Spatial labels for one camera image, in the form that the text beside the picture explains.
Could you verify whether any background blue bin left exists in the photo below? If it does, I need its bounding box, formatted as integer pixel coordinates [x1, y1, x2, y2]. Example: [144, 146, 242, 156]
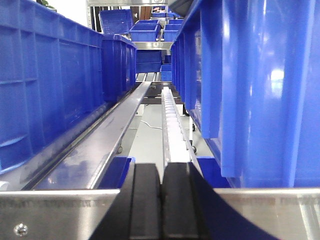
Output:
[129, 20, 160, 42]

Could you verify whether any background blue bin right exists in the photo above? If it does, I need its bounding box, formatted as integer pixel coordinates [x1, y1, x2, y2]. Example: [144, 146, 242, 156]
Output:
[163, 19, 184, 42]

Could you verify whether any steel divider rail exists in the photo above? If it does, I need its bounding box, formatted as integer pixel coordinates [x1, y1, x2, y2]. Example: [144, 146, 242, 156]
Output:
[24, 81, 151, 190]

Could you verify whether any steel shelf front rail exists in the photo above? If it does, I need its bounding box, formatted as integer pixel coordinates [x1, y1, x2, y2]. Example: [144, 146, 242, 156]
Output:
[0, 188, 320, 240]

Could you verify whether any large blue bin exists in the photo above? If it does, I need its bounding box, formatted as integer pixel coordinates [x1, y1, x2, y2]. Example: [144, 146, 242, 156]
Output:
[0, 0, 104, 173]
[171, 0, 320, 188]

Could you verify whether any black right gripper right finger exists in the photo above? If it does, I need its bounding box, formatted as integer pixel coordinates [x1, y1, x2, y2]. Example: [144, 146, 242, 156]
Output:
[161, 162, 275, 240]

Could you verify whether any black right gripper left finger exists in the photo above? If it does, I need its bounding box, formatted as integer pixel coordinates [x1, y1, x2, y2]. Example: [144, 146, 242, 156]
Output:
[90, 163, 161, 240]

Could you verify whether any white roller track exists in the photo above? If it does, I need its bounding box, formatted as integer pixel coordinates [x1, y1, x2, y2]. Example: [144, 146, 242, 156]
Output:
[161, 87, 202, 173]

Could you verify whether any tilted blue bin background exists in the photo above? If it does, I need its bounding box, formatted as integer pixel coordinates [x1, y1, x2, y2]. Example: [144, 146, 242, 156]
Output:
[99, 9, 133, 35]

